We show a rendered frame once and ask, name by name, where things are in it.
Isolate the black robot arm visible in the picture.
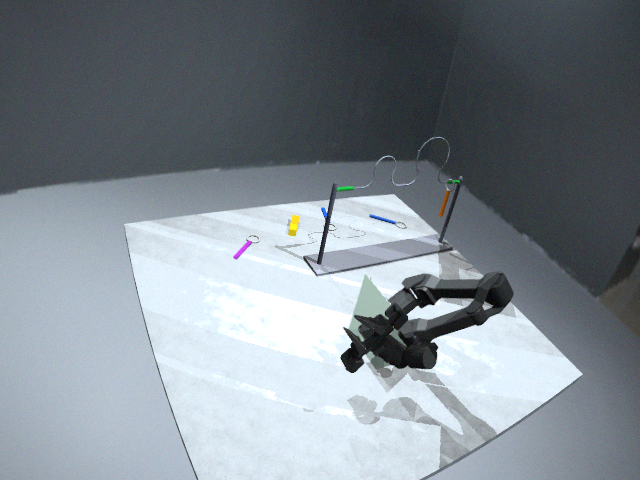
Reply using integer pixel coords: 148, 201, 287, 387
385, 271, 514, 369

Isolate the purple stick with silver loop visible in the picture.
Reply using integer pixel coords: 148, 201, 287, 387
233, 234, 260, 260

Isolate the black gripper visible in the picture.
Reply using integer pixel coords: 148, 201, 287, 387
340, 302, 408, 373

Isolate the yellow rectangular block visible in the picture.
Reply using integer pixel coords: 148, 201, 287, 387
288, 215, 299, 236

